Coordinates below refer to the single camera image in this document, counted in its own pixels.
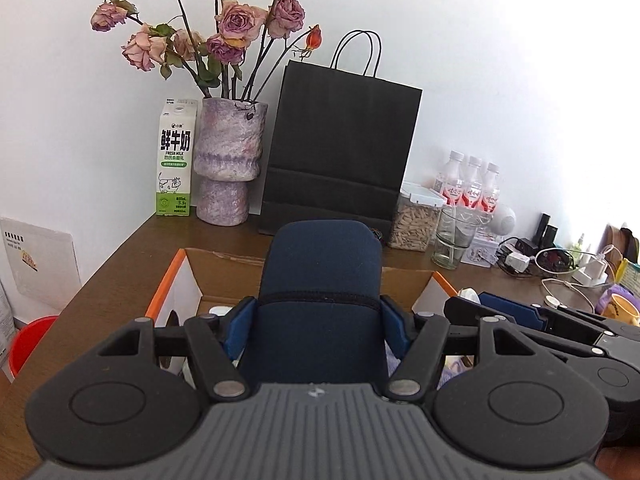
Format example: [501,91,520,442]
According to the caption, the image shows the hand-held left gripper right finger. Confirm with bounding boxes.
[382,296,543,401]

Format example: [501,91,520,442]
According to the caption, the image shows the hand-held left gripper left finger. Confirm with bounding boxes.
[97,296,257,401]

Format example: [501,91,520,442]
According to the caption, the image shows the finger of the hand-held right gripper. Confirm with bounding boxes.
[479,292,616,341]
[444,296,601,361]

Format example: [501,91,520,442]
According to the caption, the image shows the red cardboard box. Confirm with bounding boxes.
[145,247,461,376]

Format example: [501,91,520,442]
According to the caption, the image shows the navy zip pouch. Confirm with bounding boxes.
[242,219,390,386]

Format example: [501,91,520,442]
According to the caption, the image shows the clear container of seeds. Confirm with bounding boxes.
[389,181,448,252]

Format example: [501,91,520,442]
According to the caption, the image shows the white plug adapter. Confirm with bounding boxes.
[497,250,531,276]

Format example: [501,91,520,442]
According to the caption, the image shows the white printed tin box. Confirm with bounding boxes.
[460,232,501,267]

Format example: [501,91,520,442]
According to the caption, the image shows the clear drinking glass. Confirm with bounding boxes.
[431,205,478,271]

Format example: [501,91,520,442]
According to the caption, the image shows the yellow mug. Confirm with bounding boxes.
[595,284,640,328]

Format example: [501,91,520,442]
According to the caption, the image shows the black upright boxes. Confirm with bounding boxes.
[532,213,558,248]

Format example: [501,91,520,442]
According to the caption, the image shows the white round speaker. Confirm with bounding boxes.
[492,206,518,236]

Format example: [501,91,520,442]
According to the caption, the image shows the water bottle red label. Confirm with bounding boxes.
[480,162,502,214]
[435,150,468,207]
[462,156,486,212]

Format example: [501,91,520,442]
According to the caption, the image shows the brown bag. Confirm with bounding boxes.
[602,222,640,266]

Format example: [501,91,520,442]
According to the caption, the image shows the purple textured vase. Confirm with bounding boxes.
[194,98,268,226]

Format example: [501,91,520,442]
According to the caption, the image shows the green white milk carton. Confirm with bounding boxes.
[156,98,199,217]

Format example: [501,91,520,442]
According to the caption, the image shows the black paper bag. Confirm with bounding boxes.
[258,30,423,248]

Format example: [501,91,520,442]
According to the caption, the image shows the red bucket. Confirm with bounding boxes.
[9,315,60,378]

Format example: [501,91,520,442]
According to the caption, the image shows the dried pink rose bouquet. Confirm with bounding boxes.
[91,0,323,103]

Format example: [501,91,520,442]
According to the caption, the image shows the white charging cable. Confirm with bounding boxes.
[542,245,618,313]

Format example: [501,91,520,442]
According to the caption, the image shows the white wall charger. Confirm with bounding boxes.
[572,255,608,286]

